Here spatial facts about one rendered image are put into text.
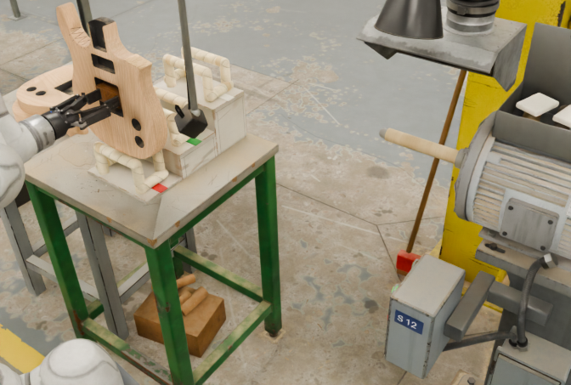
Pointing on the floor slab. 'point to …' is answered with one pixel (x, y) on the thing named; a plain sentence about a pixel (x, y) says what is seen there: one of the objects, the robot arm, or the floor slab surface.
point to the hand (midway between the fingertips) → (107, 98)
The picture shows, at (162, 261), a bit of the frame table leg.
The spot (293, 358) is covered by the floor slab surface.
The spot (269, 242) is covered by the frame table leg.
